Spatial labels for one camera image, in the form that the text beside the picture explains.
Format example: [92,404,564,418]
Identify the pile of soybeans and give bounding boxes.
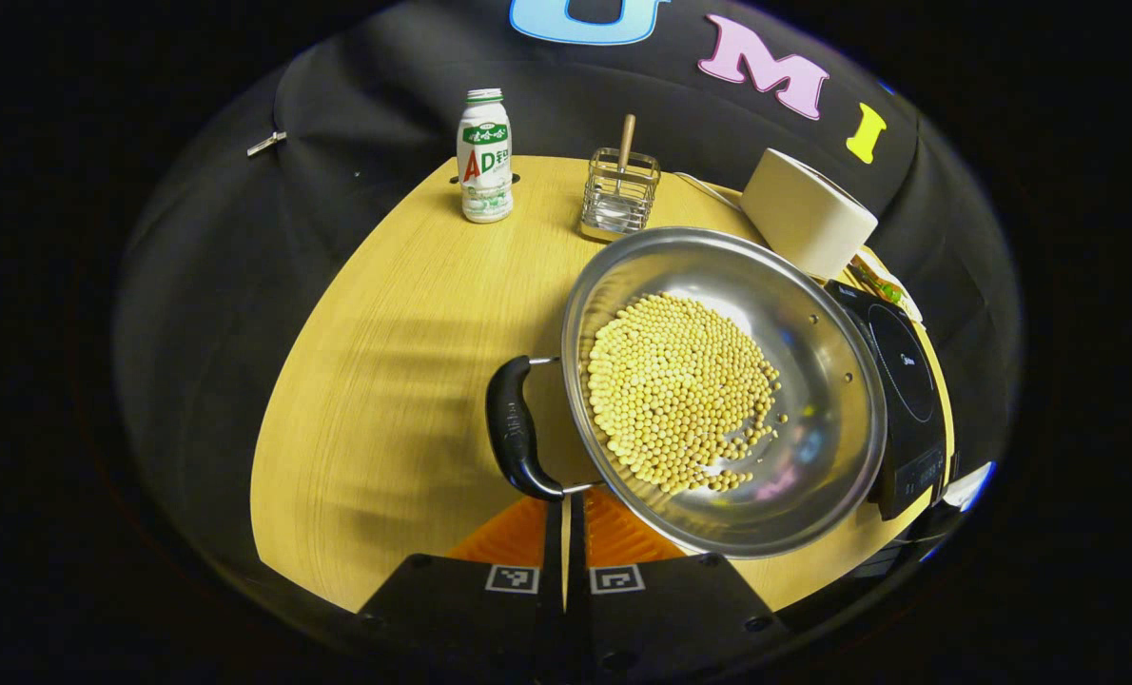
[580,292,785,495]

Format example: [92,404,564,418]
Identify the white green drink bottle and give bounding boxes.
[456,88,516,225]

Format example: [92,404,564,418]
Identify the black induction cooktop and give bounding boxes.
[825,280,950,522]

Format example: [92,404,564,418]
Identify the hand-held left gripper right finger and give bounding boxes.
[566,489,788,673]

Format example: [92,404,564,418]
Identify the black backdrop cloth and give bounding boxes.
[114,0,1019,610]

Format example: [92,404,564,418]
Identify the white toaster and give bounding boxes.
[740,147,879,281]

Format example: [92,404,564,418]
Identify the metal wire basket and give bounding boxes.
[579,147,663,243]

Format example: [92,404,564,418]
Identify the wooden handled utensil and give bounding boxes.
[615,113,638,191]

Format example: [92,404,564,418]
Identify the stainless steel pot black handle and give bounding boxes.
[485,226,889,560]

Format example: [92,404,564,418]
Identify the white power cable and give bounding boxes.
[671,170,748,213]

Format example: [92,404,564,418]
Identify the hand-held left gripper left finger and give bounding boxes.
[352,493,568,669]

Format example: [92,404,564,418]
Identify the sandwich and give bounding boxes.
[851,257,907,307]

